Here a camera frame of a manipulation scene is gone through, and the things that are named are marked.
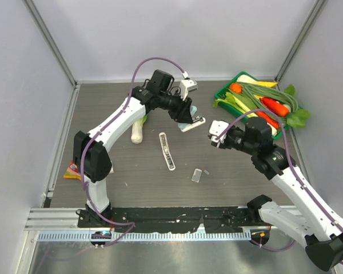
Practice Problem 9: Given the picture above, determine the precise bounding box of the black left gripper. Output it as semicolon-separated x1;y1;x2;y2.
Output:
159;90;194;124

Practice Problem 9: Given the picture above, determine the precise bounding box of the white stapler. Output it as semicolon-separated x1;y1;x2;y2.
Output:
159;132;176;171

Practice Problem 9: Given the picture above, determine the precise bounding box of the staples tray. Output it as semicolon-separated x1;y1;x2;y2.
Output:
191;168;202;183

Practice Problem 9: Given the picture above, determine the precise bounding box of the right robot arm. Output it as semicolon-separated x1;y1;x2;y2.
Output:
209;117;343;271

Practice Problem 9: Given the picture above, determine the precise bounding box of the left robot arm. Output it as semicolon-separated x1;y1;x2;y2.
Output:
73;70;197;228

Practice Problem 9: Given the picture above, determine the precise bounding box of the green plastic tray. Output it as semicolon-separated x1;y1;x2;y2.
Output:
214;71;303;140

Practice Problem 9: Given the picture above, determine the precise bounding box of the pale green leek toy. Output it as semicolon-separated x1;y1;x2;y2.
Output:
213;91;279;136

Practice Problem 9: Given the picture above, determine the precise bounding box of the red chili pepper toy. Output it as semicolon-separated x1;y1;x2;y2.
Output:
256;111;280;130

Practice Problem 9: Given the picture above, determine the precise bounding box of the green bok choy toy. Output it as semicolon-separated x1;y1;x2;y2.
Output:
131;115;147;144

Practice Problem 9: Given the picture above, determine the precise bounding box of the orange pumpkin toy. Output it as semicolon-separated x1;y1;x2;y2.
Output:
229;83;242;94

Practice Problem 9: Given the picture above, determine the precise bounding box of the green long beans bundle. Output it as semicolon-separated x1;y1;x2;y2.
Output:
238;82;285;108

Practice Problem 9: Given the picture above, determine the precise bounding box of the orange carrot toy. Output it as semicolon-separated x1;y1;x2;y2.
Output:
260;97;289;117

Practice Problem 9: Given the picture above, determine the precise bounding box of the white radish toy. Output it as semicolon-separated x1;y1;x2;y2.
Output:
236;74;257;84

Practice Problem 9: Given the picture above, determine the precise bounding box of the yellow corn toy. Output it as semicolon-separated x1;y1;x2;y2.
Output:
253;81;278;88

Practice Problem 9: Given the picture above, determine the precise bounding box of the green lettuce leaf toy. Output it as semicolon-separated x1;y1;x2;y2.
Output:
284;84;311;128

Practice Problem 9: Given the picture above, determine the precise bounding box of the colourful snack packet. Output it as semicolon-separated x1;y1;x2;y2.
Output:
63;161;81;180

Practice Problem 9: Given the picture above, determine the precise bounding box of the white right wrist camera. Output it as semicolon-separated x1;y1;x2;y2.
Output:
208;120;229;139

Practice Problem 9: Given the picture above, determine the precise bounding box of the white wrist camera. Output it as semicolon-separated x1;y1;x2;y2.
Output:
208;120;229;139
179;71;198;101

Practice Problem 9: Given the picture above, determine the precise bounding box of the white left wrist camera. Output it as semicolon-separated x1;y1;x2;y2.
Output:
179;71;198;101

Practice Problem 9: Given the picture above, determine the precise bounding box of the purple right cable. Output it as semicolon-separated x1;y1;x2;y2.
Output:
218;108;343;271

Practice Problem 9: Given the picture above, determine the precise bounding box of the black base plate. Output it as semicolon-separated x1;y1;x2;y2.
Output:
76;206;270;234

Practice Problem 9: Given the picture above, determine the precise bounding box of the perforated cable duct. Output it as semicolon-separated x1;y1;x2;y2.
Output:
37;229;251;242

